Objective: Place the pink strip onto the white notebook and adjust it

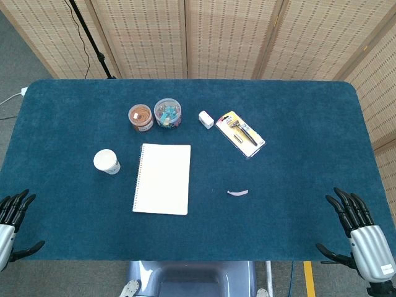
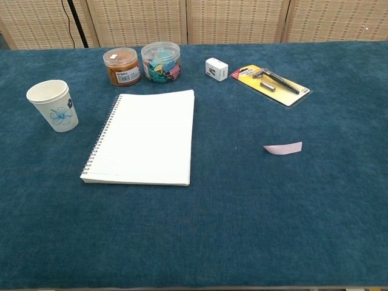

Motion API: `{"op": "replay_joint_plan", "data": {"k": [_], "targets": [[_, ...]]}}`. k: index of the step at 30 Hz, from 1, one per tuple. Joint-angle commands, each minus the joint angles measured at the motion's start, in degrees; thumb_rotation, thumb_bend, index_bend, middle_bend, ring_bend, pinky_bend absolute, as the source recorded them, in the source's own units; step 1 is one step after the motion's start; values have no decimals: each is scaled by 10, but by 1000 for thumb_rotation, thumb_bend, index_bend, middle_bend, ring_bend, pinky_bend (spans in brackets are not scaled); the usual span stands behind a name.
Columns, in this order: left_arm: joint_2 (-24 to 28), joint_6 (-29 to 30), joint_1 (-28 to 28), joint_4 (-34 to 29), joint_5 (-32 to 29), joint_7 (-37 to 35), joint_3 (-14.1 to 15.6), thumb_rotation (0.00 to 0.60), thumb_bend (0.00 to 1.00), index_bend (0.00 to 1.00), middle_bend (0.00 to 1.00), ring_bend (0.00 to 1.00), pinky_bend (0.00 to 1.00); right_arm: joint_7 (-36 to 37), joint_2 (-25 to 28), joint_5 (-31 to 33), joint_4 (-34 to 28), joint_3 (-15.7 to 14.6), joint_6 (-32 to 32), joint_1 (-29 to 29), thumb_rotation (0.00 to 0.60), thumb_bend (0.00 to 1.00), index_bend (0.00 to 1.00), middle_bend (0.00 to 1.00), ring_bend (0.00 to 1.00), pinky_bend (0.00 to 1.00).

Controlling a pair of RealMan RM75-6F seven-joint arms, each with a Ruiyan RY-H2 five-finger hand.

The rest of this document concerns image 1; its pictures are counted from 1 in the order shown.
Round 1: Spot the clear jar of rubber bands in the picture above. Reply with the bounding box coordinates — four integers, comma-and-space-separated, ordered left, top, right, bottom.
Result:
127, 103, 155, 134

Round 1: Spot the bamboo folding screen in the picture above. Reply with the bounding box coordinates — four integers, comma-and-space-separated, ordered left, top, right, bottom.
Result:
0, 0, 396, 200

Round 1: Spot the yellow floor tape strip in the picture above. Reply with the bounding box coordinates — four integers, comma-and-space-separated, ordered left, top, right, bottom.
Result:
303, 261, 317, 297

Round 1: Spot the thin black hanging cable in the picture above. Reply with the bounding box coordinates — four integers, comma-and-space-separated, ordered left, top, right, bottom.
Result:
64, 0, 91, 79

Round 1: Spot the white spiral notebook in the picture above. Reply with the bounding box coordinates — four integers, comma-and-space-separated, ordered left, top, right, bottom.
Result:
132, 143, 192, 217

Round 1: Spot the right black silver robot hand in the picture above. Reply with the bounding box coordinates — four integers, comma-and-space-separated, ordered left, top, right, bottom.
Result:
316, 187, 396, 284

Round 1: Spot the black tripod stand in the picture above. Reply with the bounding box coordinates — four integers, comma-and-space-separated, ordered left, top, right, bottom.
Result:
68, 0, 118, 80

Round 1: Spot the razor in yellow blister pack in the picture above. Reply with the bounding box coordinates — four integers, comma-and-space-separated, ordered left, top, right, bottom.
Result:
215, 110, 266, 160

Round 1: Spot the white paper cup blue flower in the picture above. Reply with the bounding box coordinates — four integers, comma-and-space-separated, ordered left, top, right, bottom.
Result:
93, 148, 122, 176

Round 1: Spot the clear jar of binder clips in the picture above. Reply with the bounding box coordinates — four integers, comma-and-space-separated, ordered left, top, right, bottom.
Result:
153, 98, 183, 131

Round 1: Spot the small white cardboard box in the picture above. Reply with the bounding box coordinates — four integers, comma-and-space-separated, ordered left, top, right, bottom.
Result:
198, 110, 215, 131

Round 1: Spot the white power strip with cord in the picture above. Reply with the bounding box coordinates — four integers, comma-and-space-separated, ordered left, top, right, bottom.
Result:
0, 87, 29, 106

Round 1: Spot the blue table mat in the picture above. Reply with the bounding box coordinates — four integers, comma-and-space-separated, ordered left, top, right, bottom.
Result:
0, 79, 396, 262

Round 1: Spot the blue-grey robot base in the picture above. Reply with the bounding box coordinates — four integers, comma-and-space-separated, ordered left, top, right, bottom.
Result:
119, 260, 273, 297

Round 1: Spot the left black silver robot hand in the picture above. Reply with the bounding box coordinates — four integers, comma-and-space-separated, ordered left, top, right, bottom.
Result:
0, 189, 46, 272

